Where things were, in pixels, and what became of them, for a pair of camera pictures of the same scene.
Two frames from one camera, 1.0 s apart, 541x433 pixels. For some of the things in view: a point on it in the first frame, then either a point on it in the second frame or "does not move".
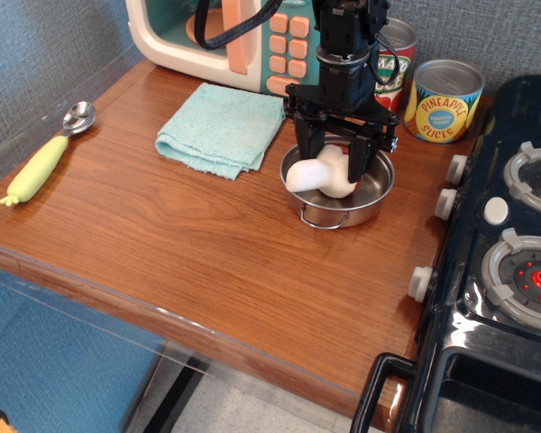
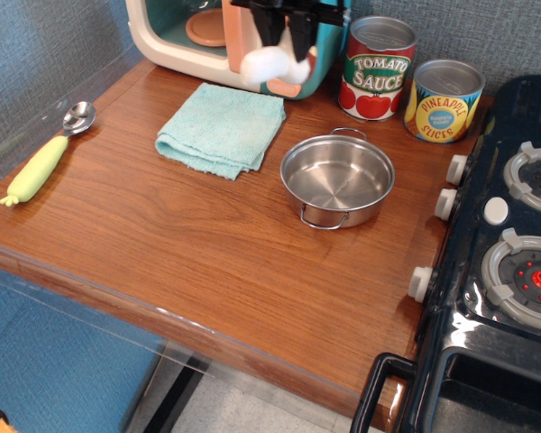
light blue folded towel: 223,130 does not move
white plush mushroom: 327,172 -> 279,61
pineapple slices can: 443,100 does not move
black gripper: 346,102 -> 332,11
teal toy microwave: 280,50 does not move
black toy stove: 486,356 does not move
